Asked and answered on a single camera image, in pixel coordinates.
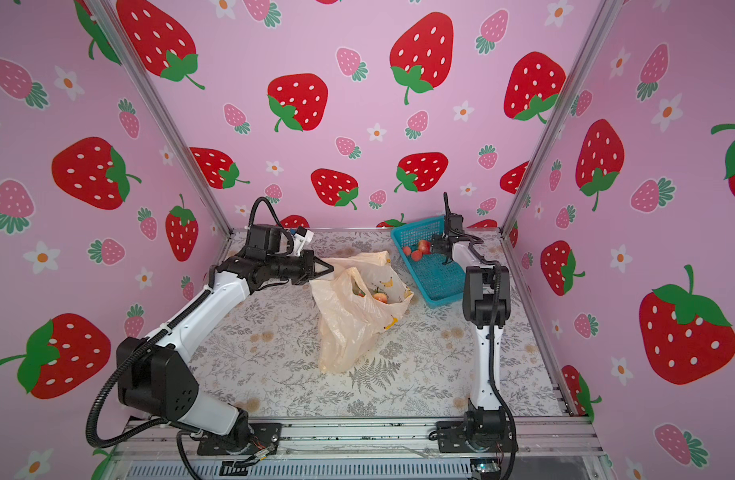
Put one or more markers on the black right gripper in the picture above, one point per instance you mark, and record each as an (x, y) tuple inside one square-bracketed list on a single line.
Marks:
[(438, 242)]

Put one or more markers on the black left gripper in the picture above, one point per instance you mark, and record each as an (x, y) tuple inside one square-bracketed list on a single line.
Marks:
[(307, 262)]

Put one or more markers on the translucent orange plastic bag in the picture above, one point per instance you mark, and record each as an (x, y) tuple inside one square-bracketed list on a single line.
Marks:
[(349, 325)]

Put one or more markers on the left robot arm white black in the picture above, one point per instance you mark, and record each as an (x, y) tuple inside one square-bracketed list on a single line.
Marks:
[(153, 372)]

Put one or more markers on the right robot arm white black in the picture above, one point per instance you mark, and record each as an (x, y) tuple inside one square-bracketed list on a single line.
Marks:
[(487, 307)]

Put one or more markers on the teal plastic basket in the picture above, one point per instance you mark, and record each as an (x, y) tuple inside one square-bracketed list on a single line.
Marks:
[(439, 283)]

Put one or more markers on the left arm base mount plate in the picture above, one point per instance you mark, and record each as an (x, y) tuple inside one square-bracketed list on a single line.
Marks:
[(248, 439)]

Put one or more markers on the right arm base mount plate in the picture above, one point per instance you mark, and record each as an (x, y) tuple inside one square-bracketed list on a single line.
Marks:
[(477, 432)]

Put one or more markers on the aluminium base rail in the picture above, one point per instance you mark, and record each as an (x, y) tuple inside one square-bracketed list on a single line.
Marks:
[(369, 448)]

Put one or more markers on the aluminium frame post right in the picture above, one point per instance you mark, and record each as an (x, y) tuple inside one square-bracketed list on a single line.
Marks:
[(598, 32)]

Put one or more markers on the aluminium frame post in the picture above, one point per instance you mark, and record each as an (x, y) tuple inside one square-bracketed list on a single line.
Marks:
[(112, 28), (598, 32)]

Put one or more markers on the aluminium frame post left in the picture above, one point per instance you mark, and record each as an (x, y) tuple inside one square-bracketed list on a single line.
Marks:
[(112, 28)]

